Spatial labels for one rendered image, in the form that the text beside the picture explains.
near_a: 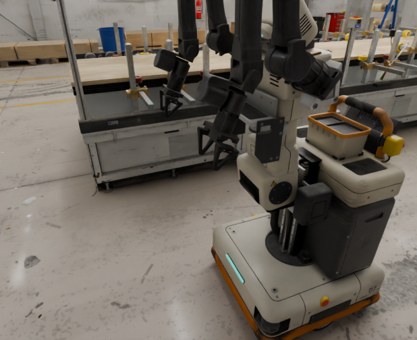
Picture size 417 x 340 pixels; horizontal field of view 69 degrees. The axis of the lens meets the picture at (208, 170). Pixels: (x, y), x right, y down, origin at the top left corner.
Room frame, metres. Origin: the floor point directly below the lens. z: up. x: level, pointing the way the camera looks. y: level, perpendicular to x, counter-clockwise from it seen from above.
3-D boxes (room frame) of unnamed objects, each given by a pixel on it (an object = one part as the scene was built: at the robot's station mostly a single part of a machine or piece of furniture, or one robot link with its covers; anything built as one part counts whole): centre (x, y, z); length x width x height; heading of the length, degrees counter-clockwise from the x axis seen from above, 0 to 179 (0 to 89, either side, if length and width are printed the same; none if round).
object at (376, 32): (2.70, -1.37, 0.89); 0.04 x 0.04 x 0.48; 23
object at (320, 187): (1.03, -0.30, 0.68); 0.28 x 0.27 x 0.25; 22
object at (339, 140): (1.19, -0.54, 0.87); 0.23 x 0.15 x 0.11; 22
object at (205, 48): (2.13, 0.02, 0.87); 0.04 x 0.04 x 0.48; 23
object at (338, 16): (11.04, -4.21, 0.41); 0.76 x 0.48 x 0.81; 119
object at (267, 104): (1.04, -0.16, 0.99); 0.28 x 0.16 x 0.22; 22
